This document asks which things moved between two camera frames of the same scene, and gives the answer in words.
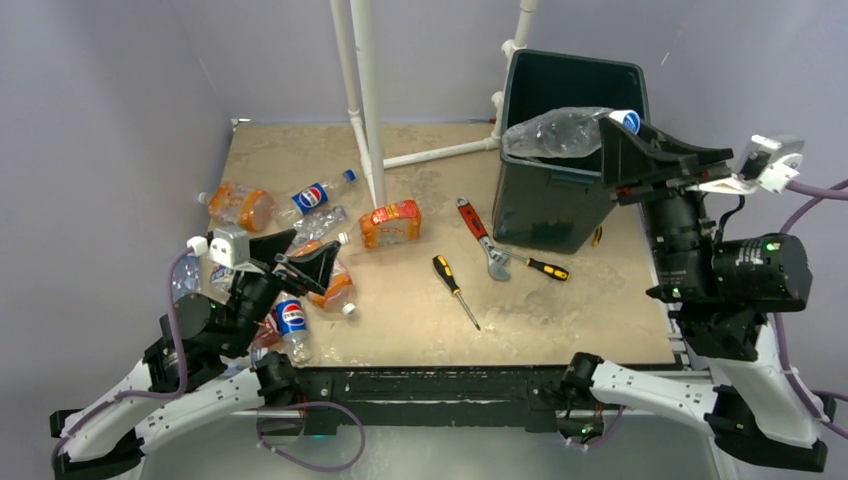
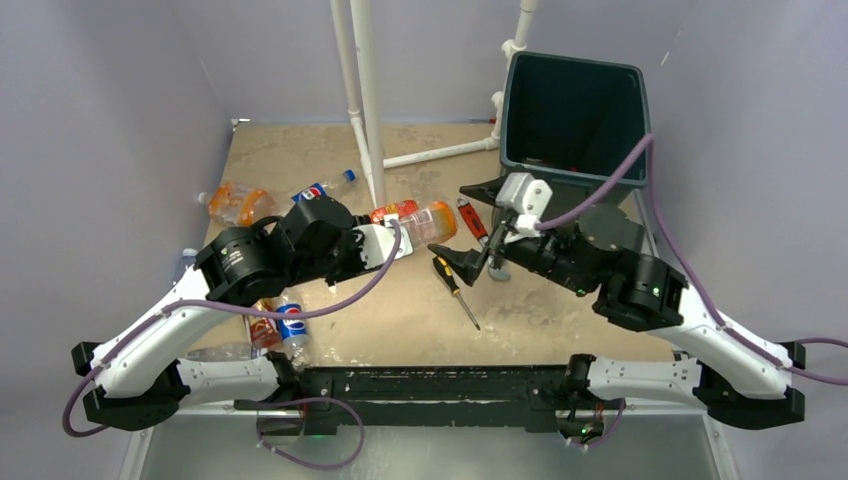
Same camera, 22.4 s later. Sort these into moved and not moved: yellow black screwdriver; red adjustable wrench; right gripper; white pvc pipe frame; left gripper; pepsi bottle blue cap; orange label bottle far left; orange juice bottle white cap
Moved: right gripper; orange juice bottle white cap; left gripper
Not moved: pepsi bottle blue cap; orange label bottle far left; yellow black screwdriver; red adjustable wrench; white pvc pipe frame
